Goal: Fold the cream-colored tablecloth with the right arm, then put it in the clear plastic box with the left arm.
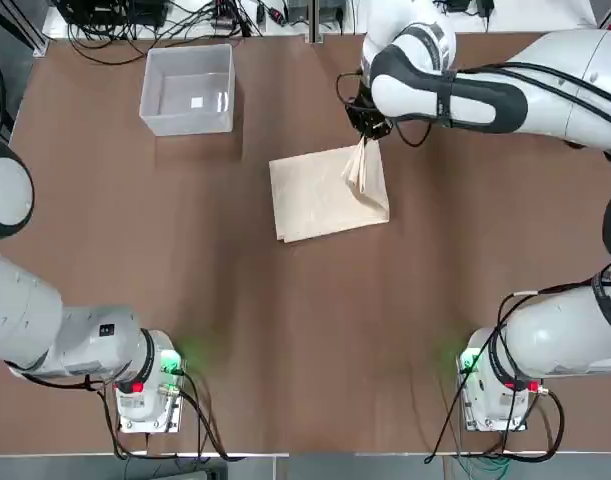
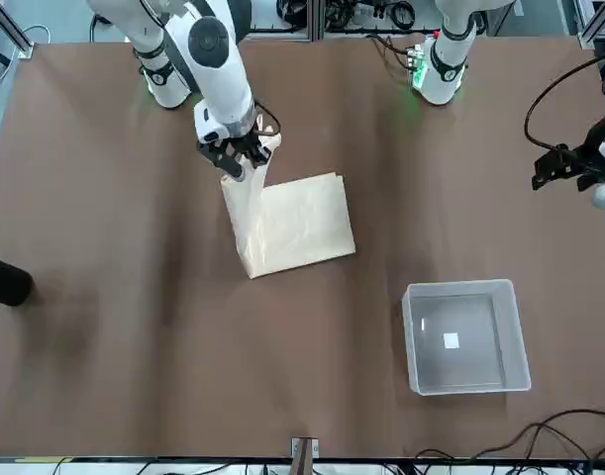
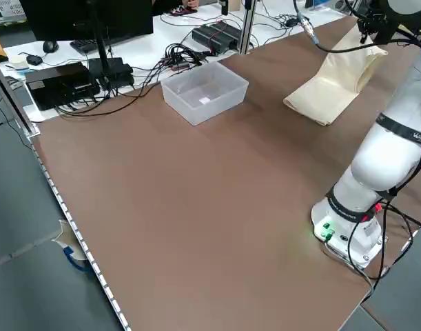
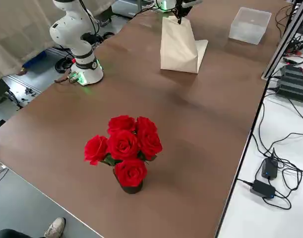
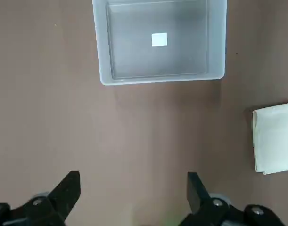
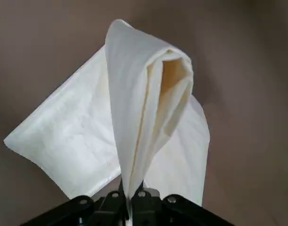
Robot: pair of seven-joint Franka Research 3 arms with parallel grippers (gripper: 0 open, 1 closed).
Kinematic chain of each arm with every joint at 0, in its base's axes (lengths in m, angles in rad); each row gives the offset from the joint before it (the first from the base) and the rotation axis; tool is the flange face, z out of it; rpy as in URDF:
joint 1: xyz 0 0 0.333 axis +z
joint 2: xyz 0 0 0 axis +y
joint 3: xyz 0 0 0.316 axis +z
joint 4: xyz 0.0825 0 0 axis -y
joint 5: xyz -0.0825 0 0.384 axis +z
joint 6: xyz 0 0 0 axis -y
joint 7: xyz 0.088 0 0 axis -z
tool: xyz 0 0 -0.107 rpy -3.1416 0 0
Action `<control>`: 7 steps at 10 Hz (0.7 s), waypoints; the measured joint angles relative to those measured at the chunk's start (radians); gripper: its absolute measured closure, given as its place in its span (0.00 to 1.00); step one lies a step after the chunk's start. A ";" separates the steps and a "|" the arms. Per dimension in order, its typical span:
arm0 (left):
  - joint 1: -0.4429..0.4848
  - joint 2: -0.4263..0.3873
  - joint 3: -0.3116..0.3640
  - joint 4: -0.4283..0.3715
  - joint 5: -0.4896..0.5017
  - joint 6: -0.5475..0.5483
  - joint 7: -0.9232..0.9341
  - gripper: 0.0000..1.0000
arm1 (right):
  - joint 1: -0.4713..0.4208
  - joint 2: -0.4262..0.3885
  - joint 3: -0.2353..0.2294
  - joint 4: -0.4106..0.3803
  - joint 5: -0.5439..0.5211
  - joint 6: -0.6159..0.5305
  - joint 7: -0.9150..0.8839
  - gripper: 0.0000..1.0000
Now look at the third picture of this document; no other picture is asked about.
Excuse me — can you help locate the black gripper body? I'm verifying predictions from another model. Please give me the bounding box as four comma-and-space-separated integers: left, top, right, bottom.
356, 12, 396, 45

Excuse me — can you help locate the cream-colored tablecloth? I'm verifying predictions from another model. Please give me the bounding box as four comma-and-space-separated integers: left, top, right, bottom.
283, 23, 389, 128

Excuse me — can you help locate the clear plastic box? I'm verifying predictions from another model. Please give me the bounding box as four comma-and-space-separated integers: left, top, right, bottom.
160, 61, 250, 127

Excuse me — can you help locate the black box device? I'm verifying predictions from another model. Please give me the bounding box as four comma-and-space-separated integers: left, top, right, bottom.
24, 61, 101, 112

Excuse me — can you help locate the black finned device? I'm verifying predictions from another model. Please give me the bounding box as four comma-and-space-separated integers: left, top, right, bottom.
191, 21, 243, 54

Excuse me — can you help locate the white side table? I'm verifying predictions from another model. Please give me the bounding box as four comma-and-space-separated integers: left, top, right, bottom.
0, 0, 338, 122

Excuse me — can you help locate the black keyboard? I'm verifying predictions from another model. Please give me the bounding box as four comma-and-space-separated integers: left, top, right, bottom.
69, 35, 112, 54

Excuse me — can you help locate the black computer monitor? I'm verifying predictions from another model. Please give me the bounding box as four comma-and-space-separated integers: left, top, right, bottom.
19, 0, 154, 43

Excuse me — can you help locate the black computer mouse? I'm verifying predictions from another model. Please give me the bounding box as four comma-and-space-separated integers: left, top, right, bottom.
41, 39, 60, 54

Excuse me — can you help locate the white tape roll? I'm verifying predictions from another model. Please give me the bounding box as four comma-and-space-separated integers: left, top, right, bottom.
8, 56, 30, 72

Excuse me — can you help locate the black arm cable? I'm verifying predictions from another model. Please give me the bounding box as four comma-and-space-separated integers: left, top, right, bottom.
291, 0, 376, 54
347, 192, 421, 301

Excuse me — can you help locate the aluminium frame post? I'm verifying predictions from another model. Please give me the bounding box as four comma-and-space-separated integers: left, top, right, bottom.
238, 0, 258, 56

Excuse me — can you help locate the aluminium frame rail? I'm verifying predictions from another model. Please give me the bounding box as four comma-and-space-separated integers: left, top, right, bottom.
0, 54, 41, 137

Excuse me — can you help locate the beige bag with blue handle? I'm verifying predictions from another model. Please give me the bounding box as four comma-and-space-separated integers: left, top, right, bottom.
51, 218, 94, 274

